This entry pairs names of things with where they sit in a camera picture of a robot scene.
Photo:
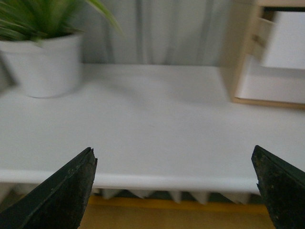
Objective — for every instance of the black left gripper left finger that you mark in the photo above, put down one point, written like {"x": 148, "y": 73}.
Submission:
{"x": 57, "y": 203}

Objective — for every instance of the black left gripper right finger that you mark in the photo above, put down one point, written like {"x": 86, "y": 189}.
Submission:
{"x": 282, "y": 189}

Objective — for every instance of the light wooden drawer cabinet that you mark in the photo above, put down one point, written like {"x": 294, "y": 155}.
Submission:
{"x": 247, "y": 31}

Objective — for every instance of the yellow board under table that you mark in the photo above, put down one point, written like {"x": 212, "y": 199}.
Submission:
{"x": 136, "y": 213}

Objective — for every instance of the white plant pot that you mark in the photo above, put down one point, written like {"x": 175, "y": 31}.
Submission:
{"x": 44, "y": 69}

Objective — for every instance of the grey curtain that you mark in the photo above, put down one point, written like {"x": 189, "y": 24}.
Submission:
{"x": 170, "y": 32}

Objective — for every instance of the green leafy plant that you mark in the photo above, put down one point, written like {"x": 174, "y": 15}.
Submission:
{"x": 36, "y": 20}

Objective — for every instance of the white drawer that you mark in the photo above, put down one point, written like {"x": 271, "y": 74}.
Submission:
{"x": 270, "y": 84}
{"x": 285, "y": 45}

